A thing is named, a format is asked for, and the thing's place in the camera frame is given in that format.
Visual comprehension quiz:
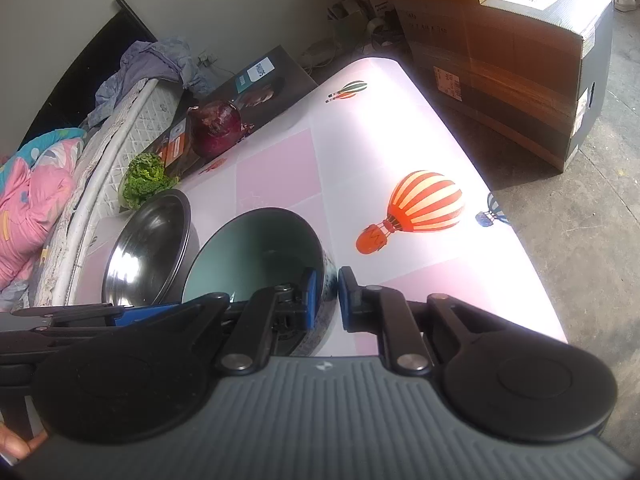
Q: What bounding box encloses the grey purple clothing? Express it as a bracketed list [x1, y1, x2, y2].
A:
[87, 35, 217, 126]

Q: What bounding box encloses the white quilted mattress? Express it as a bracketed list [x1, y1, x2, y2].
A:
[32, 77, 188, 306]

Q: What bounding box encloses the green lettuce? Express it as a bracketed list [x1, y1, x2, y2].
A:
[121, 154, 180, 211]

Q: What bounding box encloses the red onion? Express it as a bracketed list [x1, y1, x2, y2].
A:
[187, 100, 251, 161]

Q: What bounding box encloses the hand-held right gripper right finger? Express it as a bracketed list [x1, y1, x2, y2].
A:
[337, 266, 506, 376]

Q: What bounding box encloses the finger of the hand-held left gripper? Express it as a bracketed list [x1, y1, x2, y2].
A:
[0, 303, 180, 366]

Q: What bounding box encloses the balloon print tablecloth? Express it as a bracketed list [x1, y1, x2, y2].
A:
[95, 57, 568, 356]

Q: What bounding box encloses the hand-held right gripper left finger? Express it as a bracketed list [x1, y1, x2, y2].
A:
[150, 266, 320, 376]

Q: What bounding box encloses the flat dark printed box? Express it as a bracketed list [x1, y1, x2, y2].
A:
[142, 45, 318, 178]

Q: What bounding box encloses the person's left hand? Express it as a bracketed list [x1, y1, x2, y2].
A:
[0, 422, 49, 462]

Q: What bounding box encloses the black headboard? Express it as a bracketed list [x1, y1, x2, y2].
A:
[17, 0, 158, 151]

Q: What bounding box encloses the teal ceramic bowl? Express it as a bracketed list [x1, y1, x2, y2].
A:
[181, 207, 338, 356]

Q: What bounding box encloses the large grey brown carton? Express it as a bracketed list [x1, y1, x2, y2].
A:
[395, 0, 615, 172]

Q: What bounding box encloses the pink printed blanket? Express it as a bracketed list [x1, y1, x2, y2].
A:
[0, 127, 87, 291]

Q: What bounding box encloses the small steel bowl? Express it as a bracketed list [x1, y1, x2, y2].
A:
[101, 189, 199, 307]

